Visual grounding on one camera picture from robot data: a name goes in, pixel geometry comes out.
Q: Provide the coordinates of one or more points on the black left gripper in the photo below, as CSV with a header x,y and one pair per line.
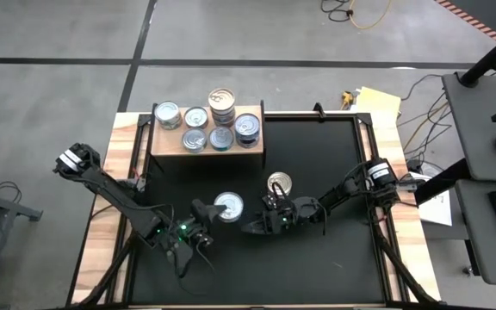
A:
x,y
198,215

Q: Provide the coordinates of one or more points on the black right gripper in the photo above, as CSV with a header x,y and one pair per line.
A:
x,y
295,211

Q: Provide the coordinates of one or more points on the teal rimmed seafood can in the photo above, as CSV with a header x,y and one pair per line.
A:
x,y
229,206

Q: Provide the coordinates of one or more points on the teal labelled seafood can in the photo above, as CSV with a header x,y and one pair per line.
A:
x,y
222,138

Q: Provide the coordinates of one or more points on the green albacore tuna can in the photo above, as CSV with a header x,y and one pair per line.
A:
x,y
194,140

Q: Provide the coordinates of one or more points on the blue rimmed seafood can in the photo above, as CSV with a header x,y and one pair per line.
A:
x,y
247,125

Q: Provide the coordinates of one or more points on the blue Wild Planet can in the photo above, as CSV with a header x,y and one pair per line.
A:
x,y
223,116

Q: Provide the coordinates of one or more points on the gold lidded seafood can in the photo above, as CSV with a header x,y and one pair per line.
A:
x,y
221,100

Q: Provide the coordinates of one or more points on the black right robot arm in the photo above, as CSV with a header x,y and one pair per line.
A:
x,y
351,189

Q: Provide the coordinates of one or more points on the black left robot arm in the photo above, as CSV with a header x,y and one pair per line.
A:
x,y
114,194

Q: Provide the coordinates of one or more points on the yellow paper sheet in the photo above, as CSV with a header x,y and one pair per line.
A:
x,y
377,101

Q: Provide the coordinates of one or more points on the white paper sheet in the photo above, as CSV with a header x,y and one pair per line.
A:
x,y
437,211

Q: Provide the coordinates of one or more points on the black diagonal rig beam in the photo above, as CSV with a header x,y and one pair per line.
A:
x,y
442,183

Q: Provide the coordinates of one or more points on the grey metal stand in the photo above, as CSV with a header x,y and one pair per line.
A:
x,y
2,206

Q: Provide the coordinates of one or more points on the grey desk top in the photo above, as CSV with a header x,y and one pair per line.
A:
x,y
476,241
472,129

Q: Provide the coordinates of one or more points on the black rig pole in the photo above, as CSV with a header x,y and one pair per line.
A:
x,y
489,60

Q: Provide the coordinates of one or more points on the striped hazard tape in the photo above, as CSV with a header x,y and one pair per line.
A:
x,y
472,19

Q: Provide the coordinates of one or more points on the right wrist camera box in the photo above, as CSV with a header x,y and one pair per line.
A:
x,y
274,202

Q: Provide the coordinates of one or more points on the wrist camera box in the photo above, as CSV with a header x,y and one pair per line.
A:
x,y
274,202
182,260

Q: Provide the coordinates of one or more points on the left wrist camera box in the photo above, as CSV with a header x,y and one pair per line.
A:
x,y
182,260

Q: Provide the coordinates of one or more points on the wooden shelf black frame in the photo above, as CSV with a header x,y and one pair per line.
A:
x,y
170,148

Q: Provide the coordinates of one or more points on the black table frame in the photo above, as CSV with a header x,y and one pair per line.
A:
x,y
366,118

